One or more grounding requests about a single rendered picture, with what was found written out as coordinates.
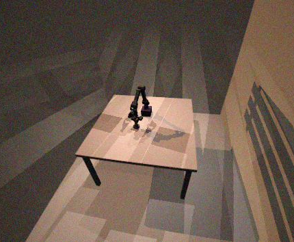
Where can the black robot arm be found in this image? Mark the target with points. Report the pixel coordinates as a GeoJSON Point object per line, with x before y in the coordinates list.
{"type": "Point", "coordinates": [134, 104]}

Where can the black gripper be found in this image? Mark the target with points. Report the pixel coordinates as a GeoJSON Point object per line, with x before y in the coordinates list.
{"type": "Point", "coordinates": [139, 117]}

